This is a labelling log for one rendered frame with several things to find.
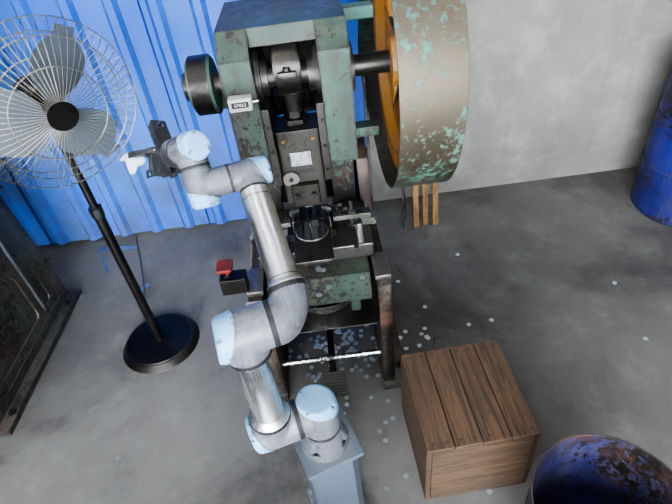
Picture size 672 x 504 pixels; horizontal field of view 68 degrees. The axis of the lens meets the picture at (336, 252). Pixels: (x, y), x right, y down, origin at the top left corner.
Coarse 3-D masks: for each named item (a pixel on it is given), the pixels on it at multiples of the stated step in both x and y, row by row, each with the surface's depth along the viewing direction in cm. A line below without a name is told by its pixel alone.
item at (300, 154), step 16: (288, 128) 168; (304, 128) 167; (288, 144) 169; (304, 144) 169; (320, 144) 170; (288, 160) 172; (304, 160) 173; (320, 160) 173; (288, 176) 175; (304, 176) 177; (320, 176) 177; (288, 192) 181; (304, 192) 178; (320, 192) 182
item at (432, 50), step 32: (416, 0) 121; (448, 0) 121; (416, 32) 122; (448, 32) 122; (416, 64) 124; (448, 64) 125; (416, 96) 128; (448, 96) 128; (384, 128) 202; (416, 128) 133; (448, 128) 134; (384, 160) 192; (416, 160) 143; (448, 160) 145
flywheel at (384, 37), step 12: (372, 0) 182; (384, 0) 175; (384, 12) 179; (384, 24) 182; (384, 36) 185; (384, 48) 187; (396, 60) 155; (396, 72) 157; (384, 84) 191; (396, 84) 162; (384, 96) 191; (384, 108) 191; (396, 108) 182; (384, 120) 192; (396, 120) 185; (396, 132) 184; (396, 144) 179; (396, 156) 173
